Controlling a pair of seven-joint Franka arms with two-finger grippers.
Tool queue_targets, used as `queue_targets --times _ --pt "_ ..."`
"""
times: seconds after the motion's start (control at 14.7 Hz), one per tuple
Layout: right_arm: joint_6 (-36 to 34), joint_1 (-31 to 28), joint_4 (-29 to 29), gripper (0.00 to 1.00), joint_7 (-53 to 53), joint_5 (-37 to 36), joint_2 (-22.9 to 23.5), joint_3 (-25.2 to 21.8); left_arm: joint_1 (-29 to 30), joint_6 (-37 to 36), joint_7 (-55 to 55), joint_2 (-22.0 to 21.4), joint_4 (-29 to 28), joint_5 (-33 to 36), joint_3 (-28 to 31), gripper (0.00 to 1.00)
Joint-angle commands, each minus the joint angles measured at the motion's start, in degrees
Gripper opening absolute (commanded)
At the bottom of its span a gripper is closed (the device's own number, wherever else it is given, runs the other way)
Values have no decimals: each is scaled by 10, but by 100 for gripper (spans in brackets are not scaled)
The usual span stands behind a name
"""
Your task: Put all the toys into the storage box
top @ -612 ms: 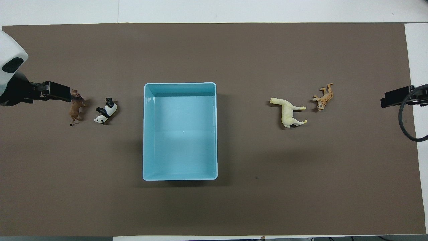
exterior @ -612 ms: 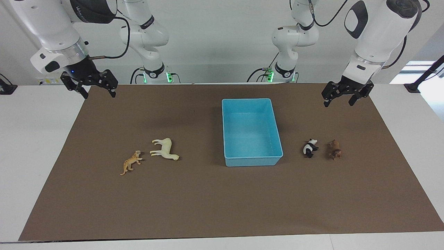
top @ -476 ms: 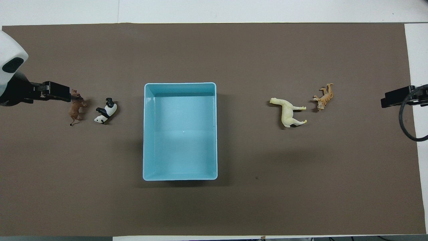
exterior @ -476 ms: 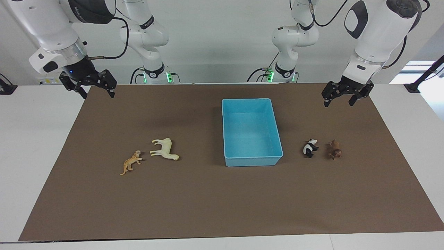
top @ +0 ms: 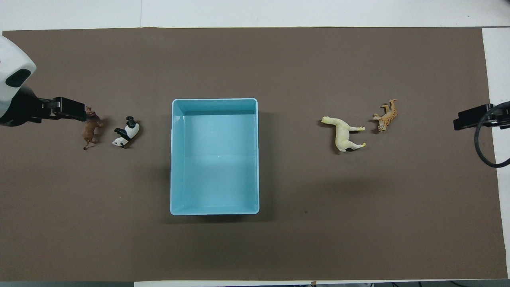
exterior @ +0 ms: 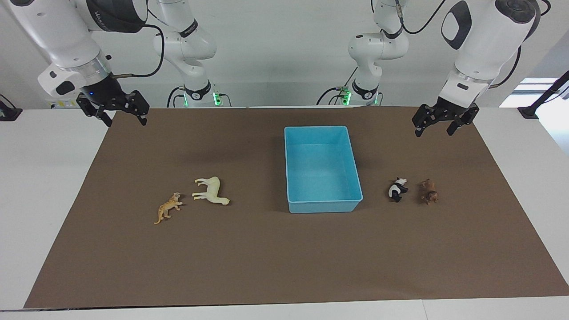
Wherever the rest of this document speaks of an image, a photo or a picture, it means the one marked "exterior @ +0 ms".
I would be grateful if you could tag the black clamp stand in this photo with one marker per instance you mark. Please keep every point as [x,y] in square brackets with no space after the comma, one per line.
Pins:
[8,113]
[542,98]

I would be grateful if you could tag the white wall outlet box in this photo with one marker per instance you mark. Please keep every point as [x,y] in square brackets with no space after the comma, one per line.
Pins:
[62,105]

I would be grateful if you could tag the orange striped tiger toy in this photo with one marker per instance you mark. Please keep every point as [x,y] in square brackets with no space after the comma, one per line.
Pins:
[167,208]

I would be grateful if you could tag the cream horse toy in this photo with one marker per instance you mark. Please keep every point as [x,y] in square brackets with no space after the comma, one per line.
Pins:
[213,191]

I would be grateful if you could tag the light blue plastic storage box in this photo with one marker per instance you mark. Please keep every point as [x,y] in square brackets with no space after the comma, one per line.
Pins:
[322,173]

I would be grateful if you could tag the black and white panda toy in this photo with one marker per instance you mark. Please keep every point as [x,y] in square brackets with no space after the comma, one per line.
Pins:
[395,191]

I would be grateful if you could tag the brown lion toy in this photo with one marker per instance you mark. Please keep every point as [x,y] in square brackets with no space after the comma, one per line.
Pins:
[430,193]

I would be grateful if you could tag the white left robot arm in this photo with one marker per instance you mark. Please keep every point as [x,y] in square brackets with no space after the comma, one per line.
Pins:
[484,40]

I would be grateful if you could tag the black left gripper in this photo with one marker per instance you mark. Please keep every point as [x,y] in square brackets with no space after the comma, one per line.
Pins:
[449,110]

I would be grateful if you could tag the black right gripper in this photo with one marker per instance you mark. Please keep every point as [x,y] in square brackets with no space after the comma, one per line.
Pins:
[109,95]

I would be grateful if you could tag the brown paper table mat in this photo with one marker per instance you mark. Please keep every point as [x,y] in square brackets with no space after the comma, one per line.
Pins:
[266,258]

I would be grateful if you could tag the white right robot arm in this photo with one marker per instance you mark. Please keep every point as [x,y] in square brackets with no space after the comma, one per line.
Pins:
[66,35]

